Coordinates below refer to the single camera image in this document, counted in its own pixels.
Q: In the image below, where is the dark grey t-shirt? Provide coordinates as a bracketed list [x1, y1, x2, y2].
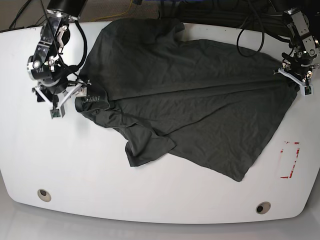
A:
[75, 18, 299, 182]

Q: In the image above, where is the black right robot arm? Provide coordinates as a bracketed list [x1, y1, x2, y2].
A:
[27, 0, 88, 107]

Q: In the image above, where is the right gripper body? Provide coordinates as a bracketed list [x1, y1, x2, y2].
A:
[31, 77, 91, 104]

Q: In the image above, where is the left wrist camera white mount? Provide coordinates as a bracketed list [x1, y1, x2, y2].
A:
[273, 67, 314, 96]

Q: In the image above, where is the red tape rectangle marking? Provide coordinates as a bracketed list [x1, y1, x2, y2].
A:
[277, 141, 301, 179]

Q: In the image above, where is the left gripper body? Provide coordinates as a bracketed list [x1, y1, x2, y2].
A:
[273, 58, 320, 83]

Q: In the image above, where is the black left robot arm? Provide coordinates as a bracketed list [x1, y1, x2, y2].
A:
[276, 5, 320, 87]

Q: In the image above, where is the left table cable grommet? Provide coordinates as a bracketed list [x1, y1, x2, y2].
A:
[37, 189, 52, 203]

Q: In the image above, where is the right table cable grommet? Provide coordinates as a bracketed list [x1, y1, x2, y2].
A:
[255, 201, 271, 215]

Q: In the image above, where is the table cable grommet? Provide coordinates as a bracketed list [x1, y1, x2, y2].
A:
[37, 189, 52, 203]
[255, 201, 271, 215]

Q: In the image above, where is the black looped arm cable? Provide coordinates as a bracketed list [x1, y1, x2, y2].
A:
[236, 7, 266, 58]

